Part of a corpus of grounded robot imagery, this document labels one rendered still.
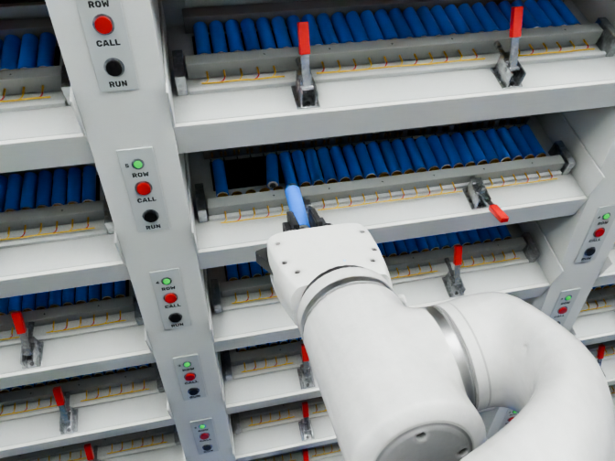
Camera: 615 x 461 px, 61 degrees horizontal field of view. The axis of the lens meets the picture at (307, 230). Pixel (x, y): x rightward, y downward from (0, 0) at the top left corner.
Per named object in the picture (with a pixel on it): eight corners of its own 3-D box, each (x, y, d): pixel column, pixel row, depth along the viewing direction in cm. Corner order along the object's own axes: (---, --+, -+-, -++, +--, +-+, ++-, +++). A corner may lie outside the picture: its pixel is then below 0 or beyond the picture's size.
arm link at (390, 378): (410, 266, 40) (293, 300, 39) (506, 385, 28) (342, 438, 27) (419, 350, 43) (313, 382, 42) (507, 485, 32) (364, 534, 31)
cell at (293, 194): (282, 189, 62) (292, 230, 58) (295, 182, 62) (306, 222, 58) (289, 198, 63) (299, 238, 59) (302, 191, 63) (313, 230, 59)
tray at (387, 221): (574, 215, 85) (605, 177, 77) (199, 269, 75) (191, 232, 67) (522, 127, 96) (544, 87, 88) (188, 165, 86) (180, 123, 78)
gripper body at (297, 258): (407, 264, 42) (363, 209, 52) (283, 284, 40) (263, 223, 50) (404, 338, 45) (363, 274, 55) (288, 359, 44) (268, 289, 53)
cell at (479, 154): (470, 138, 87) (485, 166, 83) (459, 139, 87) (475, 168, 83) (474, 130, 85) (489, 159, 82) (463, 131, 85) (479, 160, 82)
